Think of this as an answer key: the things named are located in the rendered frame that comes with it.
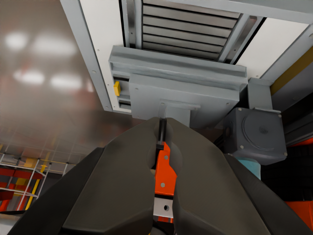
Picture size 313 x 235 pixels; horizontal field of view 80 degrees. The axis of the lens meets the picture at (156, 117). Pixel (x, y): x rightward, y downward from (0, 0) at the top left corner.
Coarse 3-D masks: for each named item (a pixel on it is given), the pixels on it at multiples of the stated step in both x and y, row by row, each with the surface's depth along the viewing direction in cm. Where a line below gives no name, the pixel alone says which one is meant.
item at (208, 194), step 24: (168, 120) 12; (168, 144) 12; (192, 144) 9; (192, 168) 8; (216, 168) 8; (192, 192) 7; (216, 192) 7; (240, 192) 7; (192, 216) 6; (216, 216) 6; (240, 216) 6
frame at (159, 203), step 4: (156, 200) 47; (160, 200) 47; (164, 200) 47; (168, 200) 47; (172, 200) 47; (156, 204) 46; (160, 204) 46; (164, 204) 46; (168, 204) 46; (156, 208) 46; (160, 208) 46; (168, 208) 50; (156, 212) 46; (160, 212) 46; (164, 212) 46; (168, 212) 46; (172, 212) 46; (164, 216) 45; (168, 216) 45; (172, 216) 45
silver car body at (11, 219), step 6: (18, 210) 152; (24, 210) 159; (0, 216) 84; (6, 216) 86; (12, 216) 88; (18, 216) 91; (0, 222) 78; (6, 222) 78; (12, 222) 79; (156, 222) 216; (162, 222) 214; (168, 222) 214; (0, 228) 77; (6, 228) 77; (168, 228) 212; (174, 228) 212; (0, 234) 76; (6, 234) 76
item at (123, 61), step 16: (112, 48) 68; (128, 48) 69; (112, 64) 70; (128, 64) 66; (144, 64) 66; (160, 64) 67; (176, 64) 68; (192, 64) 68; (208, 64) 69; (224, 64) 69; (128, 80) 73; (176, 80) 71; (192, 80) 72; (208, 80) 71; (224, 80) 66; (240, 80) 67; (128, 96) 90
